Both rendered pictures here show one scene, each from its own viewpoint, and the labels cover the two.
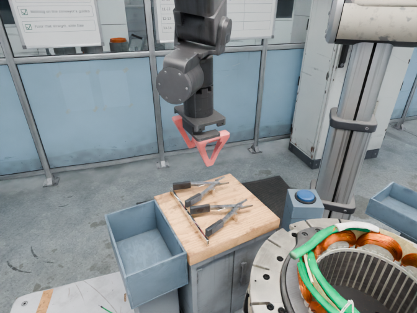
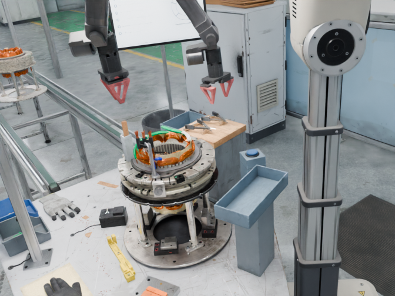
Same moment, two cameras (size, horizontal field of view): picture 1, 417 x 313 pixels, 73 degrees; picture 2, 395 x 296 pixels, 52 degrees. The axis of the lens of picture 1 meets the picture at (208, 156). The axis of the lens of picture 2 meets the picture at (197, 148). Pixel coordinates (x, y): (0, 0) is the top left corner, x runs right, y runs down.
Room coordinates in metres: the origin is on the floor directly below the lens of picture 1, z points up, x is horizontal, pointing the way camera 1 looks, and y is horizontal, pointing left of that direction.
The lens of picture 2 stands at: (0.03, -1.38, 1.70)
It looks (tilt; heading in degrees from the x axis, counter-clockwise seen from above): 27 degrees down; 75
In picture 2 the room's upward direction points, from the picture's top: 6 degrees counter-clockwise
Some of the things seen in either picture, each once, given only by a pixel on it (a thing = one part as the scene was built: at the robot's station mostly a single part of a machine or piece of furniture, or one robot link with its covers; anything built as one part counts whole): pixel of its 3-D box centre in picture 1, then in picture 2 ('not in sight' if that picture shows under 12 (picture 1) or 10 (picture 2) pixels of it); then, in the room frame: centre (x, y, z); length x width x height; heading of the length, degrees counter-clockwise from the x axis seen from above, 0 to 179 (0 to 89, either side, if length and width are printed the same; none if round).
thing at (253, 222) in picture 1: (213, 211); (211, 130); (0.46, -0.01, 1.05); 0.20 x 0.19 x 0.02; 118
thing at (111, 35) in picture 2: not in sight; (104, 43); (0.11, -0.18, 1.48); 0.07 x 0.06 x 0.07; 159
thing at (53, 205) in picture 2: not in sight; (59, 204); (-0.18, 0.16, 0.79); 0.24 x 0.12 x 0.02; 107
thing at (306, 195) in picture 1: (305, 195); (252, 152); (0.54, -0.23, 1.04); 0.04 x 0.04 x 0.01
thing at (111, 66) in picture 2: not in sight; (110, 64); (0.12, -0.18, 1.42); 0.10 x 0.07 x 0.07; 102
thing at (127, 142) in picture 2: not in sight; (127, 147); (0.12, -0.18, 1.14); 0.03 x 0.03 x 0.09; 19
